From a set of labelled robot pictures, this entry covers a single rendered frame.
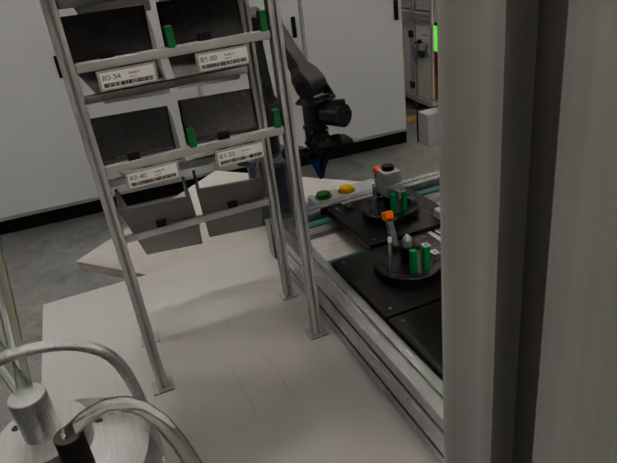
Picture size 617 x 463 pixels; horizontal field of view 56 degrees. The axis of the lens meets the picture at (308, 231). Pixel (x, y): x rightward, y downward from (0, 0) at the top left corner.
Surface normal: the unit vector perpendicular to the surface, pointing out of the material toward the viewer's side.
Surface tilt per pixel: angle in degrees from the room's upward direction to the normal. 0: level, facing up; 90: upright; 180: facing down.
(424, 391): 0
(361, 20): 90
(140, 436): 24
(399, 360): 0
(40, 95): 90
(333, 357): 0
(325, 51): 90
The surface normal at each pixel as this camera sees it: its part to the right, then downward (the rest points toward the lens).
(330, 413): -0.11, -0.88
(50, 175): 0.32, 0.39
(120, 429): 0.25, -0.93
